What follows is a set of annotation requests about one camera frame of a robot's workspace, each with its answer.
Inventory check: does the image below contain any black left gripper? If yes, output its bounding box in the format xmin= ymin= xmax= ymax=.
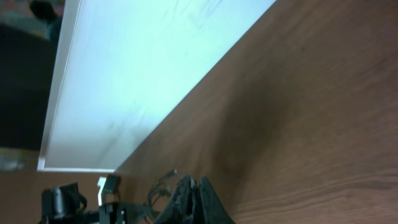
xmin=99 ymin=202 xmax=155 ymax=224

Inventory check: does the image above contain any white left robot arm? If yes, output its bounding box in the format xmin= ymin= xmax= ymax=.
xmin=39 ymin=183 xmax=151 ymax=224

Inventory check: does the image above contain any black cable bundle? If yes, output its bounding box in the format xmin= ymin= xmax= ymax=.
xmin=146 ymin=169 xmax=178 ymax=218

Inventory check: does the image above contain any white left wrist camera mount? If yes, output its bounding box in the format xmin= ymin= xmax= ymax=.
xmin=97 ymin=174 xmax=121 ymax=206

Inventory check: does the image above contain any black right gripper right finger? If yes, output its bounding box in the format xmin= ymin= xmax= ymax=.
xmin=194 ymin=177 xmax=235 ymax=224

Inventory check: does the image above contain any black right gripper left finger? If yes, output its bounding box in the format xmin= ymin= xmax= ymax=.
xmin=154 ymin=175 xmax=192 ymax=224

